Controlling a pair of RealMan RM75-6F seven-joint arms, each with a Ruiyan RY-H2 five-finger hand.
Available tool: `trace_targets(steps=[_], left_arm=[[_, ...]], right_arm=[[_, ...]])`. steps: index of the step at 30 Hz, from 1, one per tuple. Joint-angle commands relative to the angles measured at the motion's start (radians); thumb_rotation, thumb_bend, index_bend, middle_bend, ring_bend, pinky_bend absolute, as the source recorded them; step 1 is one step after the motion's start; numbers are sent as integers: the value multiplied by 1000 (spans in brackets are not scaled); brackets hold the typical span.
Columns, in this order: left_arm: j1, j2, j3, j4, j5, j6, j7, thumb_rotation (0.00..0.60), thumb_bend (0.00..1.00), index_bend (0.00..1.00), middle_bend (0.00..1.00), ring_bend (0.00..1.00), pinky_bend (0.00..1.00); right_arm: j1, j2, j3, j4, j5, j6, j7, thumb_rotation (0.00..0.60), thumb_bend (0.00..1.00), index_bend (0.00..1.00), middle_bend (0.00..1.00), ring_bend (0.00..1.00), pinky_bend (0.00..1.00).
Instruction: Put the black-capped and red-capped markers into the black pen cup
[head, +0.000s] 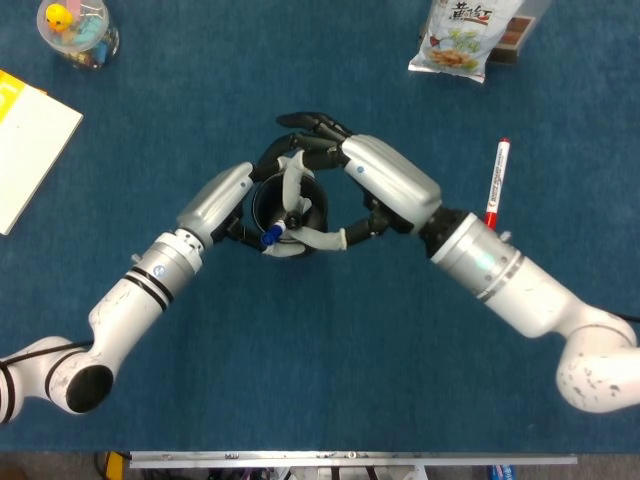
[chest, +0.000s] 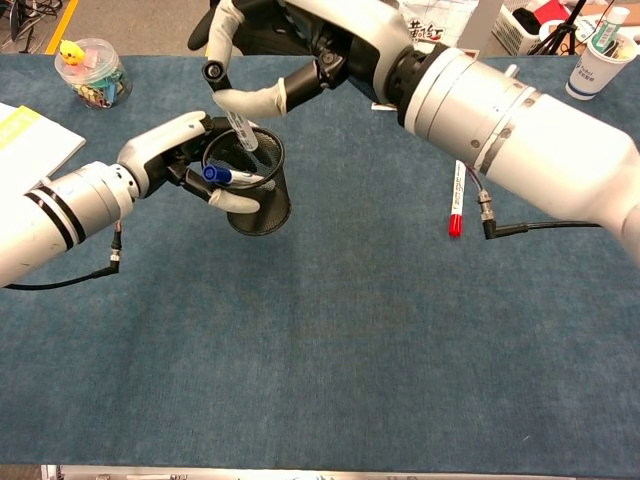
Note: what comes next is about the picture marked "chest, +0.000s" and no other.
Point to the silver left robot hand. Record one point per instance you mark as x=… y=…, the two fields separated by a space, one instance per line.
x=155 y=145

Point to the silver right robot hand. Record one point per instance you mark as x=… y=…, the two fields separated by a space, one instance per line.
x=370 y=30

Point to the black-capped white marker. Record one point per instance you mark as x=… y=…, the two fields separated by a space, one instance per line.
x=243 y=131

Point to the black mesh pen holder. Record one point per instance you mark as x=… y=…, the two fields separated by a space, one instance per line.
x=270 y=200

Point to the red-capped white marker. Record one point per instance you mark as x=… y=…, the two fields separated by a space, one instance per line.
x=457 y=200

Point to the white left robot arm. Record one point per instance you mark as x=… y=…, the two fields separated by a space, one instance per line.
x=50 y=220

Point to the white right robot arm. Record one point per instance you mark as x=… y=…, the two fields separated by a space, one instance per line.
x=525 y=135

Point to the blue-capped white marker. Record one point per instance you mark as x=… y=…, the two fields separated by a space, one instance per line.
x=216 y=174

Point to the white peanut snack bag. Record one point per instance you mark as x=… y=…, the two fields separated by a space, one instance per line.
x=440 y=20

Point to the clear jar of clips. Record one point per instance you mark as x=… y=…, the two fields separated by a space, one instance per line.
x=102 y=87

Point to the yellow duck toy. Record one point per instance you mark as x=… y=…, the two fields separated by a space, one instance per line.
x=71 y=52

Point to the white notebook yellow-green cover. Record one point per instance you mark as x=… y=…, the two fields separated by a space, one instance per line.
x=30 y=145

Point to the white plastic basket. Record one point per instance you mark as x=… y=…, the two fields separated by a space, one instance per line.
x=510 y=31

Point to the black tripod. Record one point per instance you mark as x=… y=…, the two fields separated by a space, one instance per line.
x=561 y=31

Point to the white paper cup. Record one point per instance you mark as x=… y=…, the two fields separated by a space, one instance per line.
x=590 y=75

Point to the green white tube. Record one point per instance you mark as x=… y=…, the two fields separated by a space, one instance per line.
x=607 y=30

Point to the blue felt table mat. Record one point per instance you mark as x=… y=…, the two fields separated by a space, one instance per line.
x=320 y=325

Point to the white post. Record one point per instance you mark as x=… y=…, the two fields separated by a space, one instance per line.
x=489 y=25

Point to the metal table edge rail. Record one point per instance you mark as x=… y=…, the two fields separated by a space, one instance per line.
x=300 y=474

